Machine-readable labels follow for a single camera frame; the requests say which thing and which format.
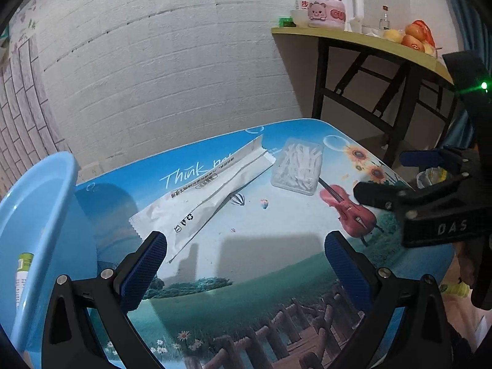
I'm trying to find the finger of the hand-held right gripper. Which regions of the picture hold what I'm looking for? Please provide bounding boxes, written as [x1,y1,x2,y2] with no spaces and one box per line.
[353,181,423,212]
[400,149,468,169]

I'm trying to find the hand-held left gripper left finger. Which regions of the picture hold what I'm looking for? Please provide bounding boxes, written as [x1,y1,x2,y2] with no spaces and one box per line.
[40,231,168,369]

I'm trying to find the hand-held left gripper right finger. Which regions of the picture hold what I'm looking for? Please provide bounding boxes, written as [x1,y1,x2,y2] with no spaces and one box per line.
[325,231,456,369]

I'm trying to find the light blue plastic basin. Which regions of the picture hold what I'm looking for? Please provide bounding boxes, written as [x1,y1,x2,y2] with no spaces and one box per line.
[0,152,99,354]

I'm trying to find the white bottle with green label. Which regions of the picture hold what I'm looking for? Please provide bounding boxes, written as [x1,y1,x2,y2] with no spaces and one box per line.
[14,253,35,310]

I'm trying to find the crumpled clear plastic bag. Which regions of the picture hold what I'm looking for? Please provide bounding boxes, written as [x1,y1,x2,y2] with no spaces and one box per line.
[417,167,447,190]

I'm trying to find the clear box of floss picks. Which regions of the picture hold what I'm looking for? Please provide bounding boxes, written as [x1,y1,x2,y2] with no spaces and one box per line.
[270,137,324,195]

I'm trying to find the long white foil packet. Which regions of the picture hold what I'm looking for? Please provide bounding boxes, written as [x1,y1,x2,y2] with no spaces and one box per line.
[129,135,276,264]

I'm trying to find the yellow folding table, black legs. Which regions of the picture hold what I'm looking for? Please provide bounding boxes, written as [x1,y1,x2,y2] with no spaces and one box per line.
[271,26,460,170]

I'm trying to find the blue curtain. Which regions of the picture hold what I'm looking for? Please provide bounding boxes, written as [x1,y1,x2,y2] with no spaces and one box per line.
[442,0,492,75]

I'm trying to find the pink bear jar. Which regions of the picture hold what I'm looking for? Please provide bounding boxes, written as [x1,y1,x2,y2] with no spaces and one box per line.
[307,0,345,29]

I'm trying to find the white bowl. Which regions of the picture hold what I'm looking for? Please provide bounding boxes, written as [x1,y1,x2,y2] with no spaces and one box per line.
[290,9,310,28]

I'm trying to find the floral cloth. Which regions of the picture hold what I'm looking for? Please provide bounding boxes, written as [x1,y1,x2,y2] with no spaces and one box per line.
[0,0,39,85]

